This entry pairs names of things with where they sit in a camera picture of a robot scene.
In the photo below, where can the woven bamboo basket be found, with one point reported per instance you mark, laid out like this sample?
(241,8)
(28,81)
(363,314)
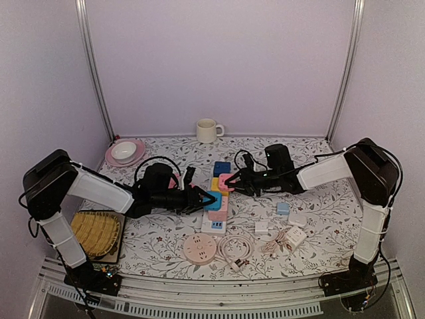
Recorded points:
(97,232)

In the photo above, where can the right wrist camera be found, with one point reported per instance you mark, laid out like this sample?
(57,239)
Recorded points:
(249,162)

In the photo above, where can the white bowl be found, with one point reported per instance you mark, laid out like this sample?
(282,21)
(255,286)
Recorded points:
(124,152)

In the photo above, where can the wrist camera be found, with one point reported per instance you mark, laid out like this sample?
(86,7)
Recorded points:
(249,162)
(187,177)

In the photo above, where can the white long power strip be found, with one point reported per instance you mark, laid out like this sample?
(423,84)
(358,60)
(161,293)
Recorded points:
(217,228)

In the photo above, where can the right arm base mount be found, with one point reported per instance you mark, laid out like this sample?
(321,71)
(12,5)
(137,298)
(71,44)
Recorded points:
(334,283)

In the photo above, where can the left aluminium frame post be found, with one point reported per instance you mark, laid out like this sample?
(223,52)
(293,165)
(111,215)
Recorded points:
(83,21)

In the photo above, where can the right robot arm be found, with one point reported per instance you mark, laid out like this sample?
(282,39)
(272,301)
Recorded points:
(376,173)

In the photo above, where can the pink cube socket front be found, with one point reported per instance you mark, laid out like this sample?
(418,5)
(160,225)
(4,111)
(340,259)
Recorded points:
(222,213)

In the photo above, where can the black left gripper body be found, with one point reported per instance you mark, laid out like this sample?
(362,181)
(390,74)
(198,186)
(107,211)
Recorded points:
(163,201)

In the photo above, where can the white charger plug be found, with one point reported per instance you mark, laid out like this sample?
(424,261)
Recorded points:
(261,228)

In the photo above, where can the dark blue cube socket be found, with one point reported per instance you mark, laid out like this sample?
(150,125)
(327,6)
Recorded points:
(221,167)

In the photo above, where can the white square adapter plug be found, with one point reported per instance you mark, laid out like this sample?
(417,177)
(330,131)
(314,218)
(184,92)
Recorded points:
(297,219)

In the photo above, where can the pink triangular power strip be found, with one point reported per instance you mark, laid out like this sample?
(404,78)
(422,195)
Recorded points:
(175,182)

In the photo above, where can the cyan cube socket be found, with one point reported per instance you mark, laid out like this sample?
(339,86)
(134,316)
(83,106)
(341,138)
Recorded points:
(213,201)

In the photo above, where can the light blue charger plug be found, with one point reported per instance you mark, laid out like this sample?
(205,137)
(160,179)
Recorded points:
(283,209)

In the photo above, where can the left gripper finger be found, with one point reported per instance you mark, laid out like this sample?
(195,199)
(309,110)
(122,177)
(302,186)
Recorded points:
(191,208)
(201,198)

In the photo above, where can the aluminium frame post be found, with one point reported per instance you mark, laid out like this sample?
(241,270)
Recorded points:
(83,21)
(355,34)

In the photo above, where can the pink plate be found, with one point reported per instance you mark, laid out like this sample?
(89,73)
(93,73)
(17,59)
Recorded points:
(138,155)

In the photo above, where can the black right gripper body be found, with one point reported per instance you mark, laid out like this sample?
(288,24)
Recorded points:
(253,185)

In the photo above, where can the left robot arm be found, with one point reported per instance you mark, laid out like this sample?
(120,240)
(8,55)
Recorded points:
(56,178)

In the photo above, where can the right aluminium frame post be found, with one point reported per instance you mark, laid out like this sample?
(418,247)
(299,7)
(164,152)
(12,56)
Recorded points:
(355,34)

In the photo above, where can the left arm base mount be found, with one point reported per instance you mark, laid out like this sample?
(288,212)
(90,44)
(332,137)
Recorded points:
(86,277)

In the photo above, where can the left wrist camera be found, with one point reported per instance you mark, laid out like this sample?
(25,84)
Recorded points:
(187,177)

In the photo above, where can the yellow cube socket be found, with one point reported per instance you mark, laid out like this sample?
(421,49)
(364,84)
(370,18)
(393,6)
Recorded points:
(218,186)

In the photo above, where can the cream ceramic mug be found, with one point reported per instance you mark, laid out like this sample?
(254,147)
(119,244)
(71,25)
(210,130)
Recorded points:
(208,130)

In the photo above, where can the white delixi socket adapter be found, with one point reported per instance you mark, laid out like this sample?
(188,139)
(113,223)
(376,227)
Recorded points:
(294,238)

